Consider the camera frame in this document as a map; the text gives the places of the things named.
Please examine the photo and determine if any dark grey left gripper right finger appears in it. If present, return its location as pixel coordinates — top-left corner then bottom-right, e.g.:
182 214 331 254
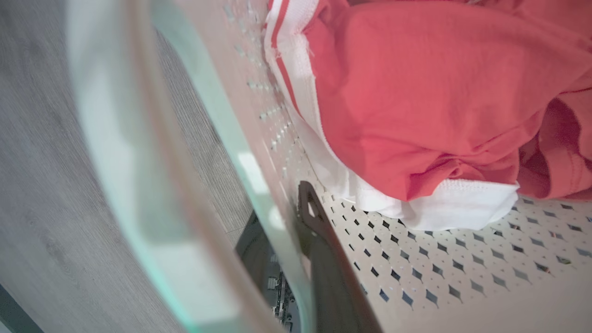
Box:
296 180 383 333

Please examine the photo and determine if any white perforated plastic laundry basket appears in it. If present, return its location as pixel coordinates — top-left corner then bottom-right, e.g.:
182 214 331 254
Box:
65 0 592 333

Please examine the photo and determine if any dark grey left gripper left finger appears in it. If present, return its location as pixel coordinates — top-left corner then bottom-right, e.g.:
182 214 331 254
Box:
235 212 302 333

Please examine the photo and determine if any red garment with white trim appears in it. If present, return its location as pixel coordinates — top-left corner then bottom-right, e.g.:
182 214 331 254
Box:
263 0 592 232

